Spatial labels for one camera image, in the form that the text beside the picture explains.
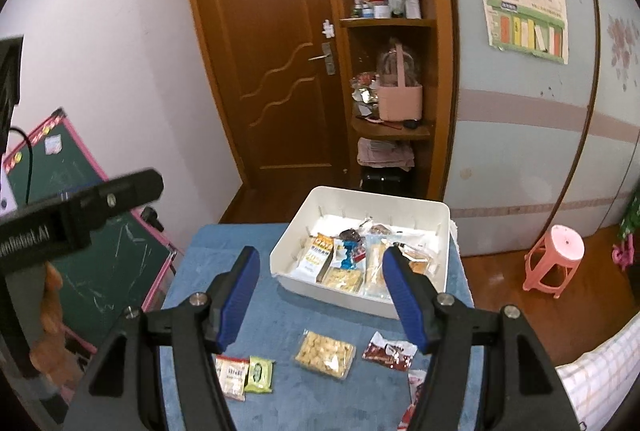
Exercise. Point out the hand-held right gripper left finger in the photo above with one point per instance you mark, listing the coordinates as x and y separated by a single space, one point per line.
240 301

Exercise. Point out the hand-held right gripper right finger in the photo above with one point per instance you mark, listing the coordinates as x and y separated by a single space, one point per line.
405 301

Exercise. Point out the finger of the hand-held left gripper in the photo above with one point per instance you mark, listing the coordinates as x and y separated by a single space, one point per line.
125 191

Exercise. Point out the clear fried nugget packet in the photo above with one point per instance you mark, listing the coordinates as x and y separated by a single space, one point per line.
420 263

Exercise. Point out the large cream bread packet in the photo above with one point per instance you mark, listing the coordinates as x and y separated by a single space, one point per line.
375 266

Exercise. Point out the pale yellow chip packet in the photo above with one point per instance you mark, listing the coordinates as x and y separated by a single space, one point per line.
342 282

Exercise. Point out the blue snack packet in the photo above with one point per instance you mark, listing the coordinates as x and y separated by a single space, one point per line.
347 256

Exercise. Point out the clear packet with brown snack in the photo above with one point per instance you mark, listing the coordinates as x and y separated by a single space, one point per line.
380 228

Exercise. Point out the white plastic storage box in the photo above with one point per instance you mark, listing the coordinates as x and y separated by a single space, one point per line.
425 211

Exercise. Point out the black chalkboard clip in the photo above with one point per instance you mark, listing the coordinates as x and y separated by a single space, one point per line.
152 217

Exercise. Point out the blue towel table cover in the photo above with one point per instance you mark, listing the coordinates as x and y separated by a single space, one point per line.
280 321

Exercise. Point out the dark brown snack packet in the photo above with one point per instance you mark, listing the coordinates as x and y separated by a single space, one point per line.
387 351

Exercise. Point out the small green snack packet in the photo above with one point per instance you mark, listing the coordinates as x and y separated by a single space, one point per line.
260 373

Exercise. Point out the white and orange snack packet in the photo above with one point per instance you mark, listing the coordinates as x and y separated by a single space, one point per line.
232 376

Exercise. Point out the brown plush toy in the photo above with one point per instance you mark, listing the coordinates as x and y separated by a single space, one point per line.
50 311

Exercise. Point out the red and white snack packet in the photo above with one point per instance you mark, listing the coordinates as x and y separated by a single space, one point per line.
412 383

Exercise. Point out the clear round cracker packet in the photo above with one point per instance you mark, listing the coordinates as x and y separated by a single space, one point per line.
325 353

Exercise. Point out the pink folded cloth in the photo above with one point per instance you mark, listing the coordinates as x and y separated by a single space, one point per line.
385 153

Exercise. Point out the pink plastic stool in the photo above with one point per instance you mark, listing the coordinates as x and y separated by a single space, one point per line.
562 246

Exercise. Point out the pale blue sliding wardrobe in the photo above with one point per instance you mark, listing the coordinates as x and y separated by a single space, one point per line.
525 161

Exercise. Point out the white checkered blanket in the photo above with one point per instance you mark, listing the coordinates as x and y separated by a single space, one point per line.
605 376

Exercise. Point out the pile of foil wrappers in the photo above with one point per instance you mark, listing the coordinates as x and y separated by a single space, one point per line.
365 88

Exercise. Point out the pink plastic toy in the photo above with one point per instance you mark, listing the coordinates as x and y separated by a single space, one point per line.
622 256

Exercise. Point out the brown wooden door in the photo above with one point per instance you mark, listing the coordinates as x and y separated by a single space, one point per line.
260 11

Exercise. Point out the green cardboard box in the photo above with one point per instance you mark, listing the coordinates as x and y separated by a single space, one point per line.
631 216

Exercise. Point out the wooden corner shelf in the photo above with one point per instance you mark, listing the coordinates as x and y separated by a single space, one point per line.
442 61

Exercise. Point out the white door hook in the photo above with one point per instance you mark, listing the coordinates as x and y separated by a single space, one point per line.
327 28

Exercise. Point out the green chalkboard with pink frame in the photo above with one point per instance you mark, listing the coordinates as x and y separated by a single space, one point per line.
115 261

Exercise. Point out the colourful wall poster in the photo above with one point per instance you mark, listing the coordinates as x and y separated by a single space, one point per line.
522 13

